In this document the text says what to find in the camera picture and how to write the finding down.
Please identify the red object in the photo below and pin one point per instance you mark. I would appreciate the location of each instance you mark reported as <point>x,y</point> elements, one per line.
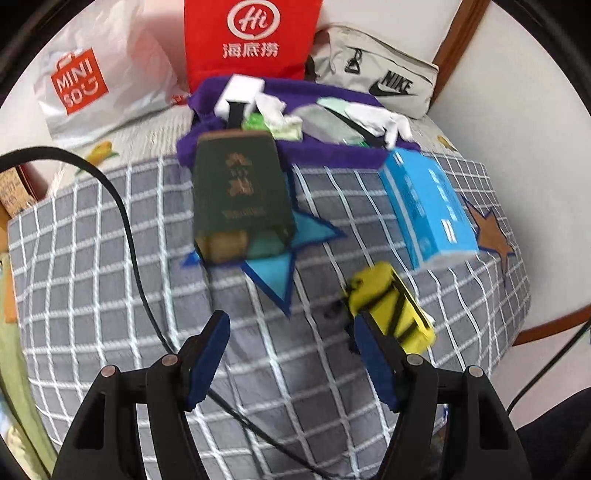
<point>34,182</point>

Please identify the grey grid bedsheet with stars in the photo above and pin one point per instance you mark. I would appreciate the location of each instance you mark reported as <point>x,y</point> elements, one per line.
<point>92,277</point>

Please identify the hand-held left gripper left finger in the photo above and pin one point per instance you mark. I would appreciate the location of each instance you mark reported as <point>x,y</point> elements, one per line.
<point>210,360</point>

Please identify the person's dark trouser leg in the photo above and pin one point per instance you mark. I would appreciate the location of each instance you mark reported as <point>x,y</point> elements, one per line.
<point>563,438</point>

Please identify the clear plastic packet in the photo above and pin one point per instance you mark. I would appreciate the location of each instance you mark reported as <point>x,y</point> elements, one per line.
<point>323,122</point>

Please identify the pale green packet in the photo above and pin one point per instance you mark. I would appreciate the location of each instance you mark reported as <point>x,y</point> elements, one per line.
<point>288,133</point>

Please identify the yellow green cloth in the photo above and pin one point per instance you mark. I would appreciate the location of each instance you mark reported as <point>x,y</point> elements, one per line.
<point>14,350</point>

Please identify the green wipes packet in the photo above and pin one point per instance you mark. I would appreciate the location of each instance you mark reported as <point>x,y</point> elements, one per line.
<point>254,123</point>

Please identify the red paper bag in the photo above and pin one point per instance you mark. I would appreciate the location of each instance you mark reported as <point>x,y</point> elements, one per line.
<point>207,55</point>

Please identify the wooden headboard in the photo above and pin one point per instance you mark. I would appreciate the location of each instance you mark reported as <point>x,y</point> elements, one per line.
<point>461,32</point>

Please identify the beige waist bag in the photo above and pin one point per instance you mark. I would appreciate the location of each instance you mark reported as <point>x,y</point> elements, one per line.
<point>415,69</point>

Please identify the purple plush cloth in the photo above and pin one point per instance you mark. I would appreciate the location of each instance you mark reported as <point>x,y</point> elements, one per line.
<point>314,152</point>

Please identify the white box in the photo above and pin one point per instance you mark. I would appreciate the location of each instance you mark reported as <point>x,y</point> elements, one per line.
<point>240,90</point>

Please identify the cardboard box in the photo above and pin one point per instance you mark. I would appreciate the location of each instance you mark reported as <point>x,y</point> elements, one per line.
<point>11,194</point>

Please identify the white plastic shopping bag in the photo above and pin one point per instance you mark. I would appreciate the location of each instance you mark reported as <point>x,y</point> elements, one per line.
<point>134,69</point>

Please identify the white gloves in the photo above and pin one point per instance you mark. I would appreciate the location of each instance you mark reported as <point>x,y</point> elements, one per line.
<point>374,115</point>

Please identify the wooden bed rail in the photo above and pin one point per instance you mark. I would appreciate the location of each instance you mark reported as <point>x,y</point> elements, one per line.
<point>554,333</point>

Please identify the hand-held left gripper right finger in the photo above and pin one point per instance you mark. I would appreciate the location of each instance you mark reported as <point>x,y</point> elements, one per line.
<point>376,364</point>

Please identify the blue tissue pack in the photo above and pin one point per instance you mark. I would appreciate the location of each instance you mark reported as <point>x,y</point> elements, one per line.
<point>425,203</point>

